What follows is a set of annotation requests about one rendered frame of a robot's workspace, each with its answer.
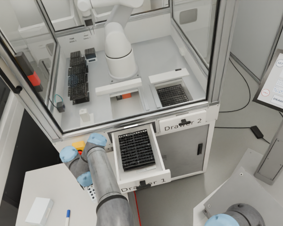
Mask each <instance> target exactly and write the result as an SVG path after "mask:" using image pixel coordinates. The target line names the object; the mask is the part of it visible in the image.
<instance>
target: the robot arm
mask: <svg viewBox="0 0 283 226"><path fill-rule="evenodd" d="M106 143H107V139H106V137H105V136H103V135H101V134H98V133H92V134H91V135H90V136H89V138H88V140H87V143H86V145H85V147H84V149H83V151H82V154H81V155H80V154H79V153H78V150H77V149H76V148H75V147H73V146H66V147H64V148H63V149H62V150H61V151H60V155H59V156H60V158H61V160H62V162H63V163H64V164H65V165H66V166H67V168H68V169H69V170H70V171H71V173H72V174H73V175H74V177H75V178H76V180H77V182H78V183H79V184H80V186H81V187H82V189H83V190H84V188H83V187H86V188H87V190H88V187H89V186H90V185H93V186H94V190H95V194H96V198H97V203H98V205H97V207H96V214H97V223H96V226H134V220H133V214H132V211H131V208H130V205H129V202H128V199H127V198H126V197H125V196H124V195H122V194H121V191H120V188H119V185H118V183H117V181H116V178H115V175H114V172H113V170H112V167H111V165H110V162H109V159H108V157H107V154H106V151H105V149H104V148H105V146H106ZM204 226H265V222H264V220H263V218H262V216H261V215H260V213H259V212H258V211H257V210H256V209H255V208H254V207H252V206H250V205H248V204H245V203H237V204H234V205H232V206H230V207H229V208H228V209H227V211H226V212H225V213H221V214H216V215H214V216H212V217H211V218H209V219H208V220H207V221H206V223H205V225H204Z"/></svg>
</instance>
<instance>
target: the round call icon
mask: <svg viewBox="0 0 283 226"><path fill-rule="evenodd" d="M270 93H271V90H269V89H266V88H263V89H262V91H261V93H260V95H261V96H264V97H267V98H268V97H269V95H270Z"/></svg>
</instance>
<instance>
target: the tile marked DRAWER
mask: <svg viewBox="0 0 283 226"><path fill-rule="evenodd" d="M270 102H271V103H274V104H277V105H280V106H283V97H282V96H279V95H276V94H274V95H273V97H272V99H271V101H270Z"/></svg>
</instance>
